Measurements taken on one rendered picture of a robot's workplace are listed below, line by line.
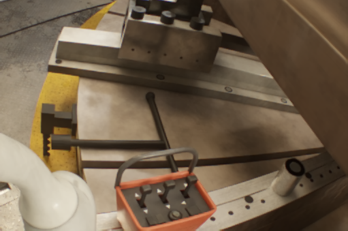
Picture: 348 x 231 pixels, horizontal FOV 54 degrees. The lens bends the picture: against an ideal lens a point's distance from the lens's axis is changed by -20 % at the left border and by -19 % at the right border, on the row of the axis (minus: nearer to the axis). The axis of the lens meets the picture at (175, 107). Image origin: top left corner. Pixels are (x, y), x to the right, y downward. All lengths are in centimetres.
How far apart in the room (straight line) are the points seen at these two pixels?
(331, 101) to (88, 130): 104
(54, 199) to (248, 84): 173
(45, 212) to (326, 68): 86
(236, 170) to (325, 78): 78
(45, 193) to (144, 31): 138
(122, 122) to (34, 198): 130
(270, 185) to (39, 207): 83
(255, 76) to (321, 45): 106
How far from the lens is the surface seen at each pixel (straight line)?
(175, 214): 85
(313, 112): 116
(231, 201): 109
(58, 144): 157
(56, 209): 51
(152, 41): 183
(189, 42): 184
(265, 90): 218
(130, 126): 176
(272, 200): 115
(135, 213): 84
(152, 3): 186
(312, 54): 115
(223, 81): 209
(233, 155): 180
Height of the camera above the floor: 147
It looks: 37 degrees down
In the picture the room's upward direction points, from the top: 19 degrees clockwise
